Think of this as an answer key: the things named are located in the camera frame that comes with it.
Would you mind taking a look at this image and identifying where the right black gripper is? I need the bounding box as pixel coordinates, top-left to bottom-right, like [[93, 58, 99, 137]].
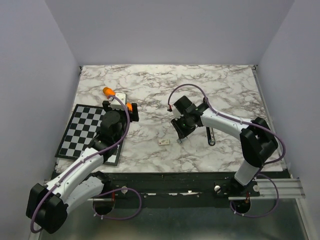
[[170, 114, 196, 140]]

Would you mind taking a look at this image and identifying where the black stapler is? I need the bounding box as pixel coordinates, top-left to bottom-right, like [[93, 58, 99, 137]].
[[206, 127, 216, 147]]

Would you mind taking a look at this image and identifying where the white staple box sleeve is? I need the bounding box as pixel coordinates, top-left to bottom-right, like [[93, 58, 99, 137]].
[[158, 138, 170, 146]]

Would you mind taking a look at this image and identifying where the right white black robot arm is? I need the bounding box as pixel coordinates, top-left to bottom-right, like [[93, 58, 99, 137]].
[[168, 96, 279, 196]]

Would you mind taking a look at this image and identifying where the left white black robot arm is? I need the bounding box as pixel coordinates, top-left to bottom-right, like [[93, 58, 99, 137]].
[[26, 96, 139, 234]]

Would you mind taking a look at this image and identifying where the orange plastic cylinder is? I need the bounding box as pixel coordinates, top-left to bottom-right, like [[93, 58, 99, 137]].
[[102, 87, 133, 112]]

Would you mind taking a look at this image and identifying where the black white checkerboard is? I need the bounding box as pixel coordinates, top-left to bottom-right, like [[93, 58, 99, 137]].
[[54, 103, 126, 166]]

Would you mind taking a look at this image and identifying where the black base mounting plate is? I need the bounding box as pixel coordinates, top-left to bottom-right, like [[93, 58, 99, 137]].
[[92, 171, 260, 209]]

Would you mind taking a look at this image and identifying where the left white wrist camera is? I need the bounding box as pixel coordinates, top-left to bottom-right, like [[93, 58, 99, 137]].
[[110, 93, 127, 110]]

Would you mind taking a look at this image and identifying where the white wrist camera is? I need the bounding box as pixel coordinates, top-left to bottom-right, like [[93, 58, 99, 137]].
[[110, 93, 127, 110], [171, 104, 184, 120]]

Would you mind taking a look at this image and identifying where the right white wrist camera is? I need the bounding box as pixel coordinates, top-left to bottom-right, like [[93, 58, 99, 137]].
[[171, 104, 184, 120]]

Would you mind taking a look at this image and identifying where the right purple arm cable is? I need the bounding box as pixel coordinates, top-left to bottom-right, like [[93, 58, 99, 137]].
[[167, 83, 287, 176]]

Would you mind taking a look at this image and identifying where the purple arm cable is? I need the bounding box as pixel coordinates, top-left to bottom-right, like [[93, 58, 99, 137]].
[[29, 96, 131, 234], [167, 83, 287, 176]]

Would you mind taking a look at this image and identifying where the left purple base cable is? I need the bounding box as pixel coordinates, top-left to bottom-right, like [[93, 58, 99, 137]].
[[92, 187, 143, 221]]

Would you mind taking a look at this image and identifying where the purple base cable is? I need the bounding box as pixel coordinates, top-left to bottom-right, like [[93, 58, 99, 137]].
[[92, 187, 143, 221], [229, 173, 281, 218]]

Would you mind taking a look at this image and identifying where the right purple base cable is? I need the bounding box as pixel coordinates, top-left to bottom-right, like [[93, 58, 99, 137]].
[[229, 173, 281, 218]]

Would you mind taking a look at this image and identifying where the aluminium frame rail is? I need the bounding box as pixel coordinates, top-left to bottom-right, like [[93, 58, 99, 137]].
[[39, 177, 307, 201]]

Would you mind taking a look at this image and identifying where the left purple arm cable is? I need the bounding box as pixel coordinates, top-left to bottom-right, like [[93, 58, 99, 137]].
[[29, 96, 131, 234]]

